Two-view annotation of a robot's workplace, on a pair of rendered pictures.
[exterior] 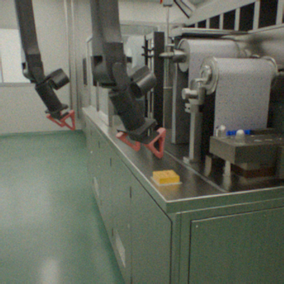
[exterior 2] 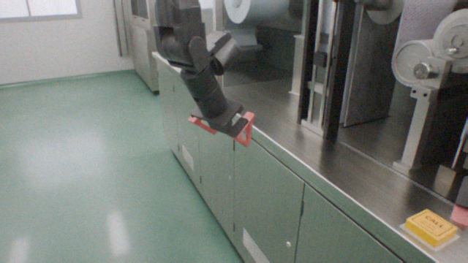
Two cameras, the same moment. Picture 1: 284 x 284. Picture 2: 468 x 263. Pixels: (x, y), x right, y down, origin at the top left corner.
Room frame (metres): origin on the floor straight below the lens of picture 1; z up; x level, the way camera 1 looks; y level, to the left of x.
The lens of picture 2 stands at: (0.56, 0.39, 1.34)
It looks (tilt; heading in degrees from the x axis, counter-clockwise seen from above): 25 degrees down; 350
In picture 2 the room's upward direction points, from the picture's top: straight up
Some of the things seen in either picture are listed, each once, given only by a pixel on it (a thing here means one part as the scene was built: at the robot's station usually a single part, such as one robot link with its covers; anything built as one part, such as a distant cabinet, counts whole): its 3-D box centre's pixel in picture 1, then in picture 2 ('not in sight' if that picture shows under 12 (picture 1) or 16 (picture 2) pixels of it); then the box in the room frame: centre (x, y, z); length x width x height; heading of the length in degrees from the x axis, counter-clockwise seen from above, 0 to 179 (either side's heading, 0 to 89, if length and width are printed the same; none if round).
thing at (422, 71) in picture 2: (186, 93); (423, 71); (1.18, -0.18, 1.18); 0.04 x 0.02 x 0.04; 16
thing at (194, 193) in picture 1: (145, 127); (264, 88); (2.08, -0.03, 0.88); 2.52 x 0.66 x 0.04; 16
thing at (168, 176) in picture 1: (165, 177); (430, 227); (0.95, -0.08, 0.91); 0.07 x 0.07 x 0.02; 16
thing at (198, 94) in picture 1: (193, 124); (420, 117); (1.19, -0.21, 1.05); 0.06 x 0.05 x 0.31; 106
